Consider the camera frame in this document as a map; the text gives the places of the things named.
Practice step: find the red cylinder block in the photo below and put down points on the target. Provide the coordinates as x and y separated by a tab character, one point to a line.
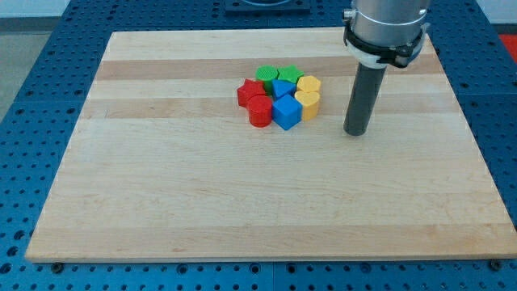
259	110

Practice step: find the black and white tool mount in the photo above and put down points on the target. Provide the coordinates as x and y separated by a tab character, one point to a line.
378	57

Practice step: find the yellow heart block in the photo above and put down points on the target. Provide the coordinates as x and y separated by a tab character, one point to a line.
310	102

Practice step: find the blue triangle block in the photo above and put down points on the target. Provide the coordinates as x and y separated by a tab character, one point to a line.
281	88

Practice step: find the light wooden board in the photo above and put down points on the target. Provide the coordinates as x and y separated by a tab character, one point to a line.
164	166

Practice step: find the blue cube block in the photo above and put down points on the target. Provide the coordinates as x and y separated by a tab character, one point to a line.
286	112

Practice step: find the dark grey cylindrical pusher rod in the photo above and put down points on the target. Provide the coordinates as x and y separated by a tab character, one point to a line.
363	98

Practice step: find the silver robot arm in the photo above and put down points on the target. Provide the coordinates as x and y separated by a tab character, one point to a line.
379	33

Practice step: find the green cylinder block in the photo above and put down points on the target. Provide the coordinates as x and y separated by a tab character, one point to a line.
266	74

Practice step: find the yellow hexagon block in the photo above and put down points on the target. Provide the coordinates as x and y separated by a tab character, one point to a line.
308	84

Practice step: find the red star block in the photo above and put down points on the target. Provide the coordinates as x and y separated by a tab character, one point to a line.
249	89

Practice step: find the green star block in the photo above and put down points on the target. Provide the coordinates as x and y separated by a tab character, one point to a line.
290	73

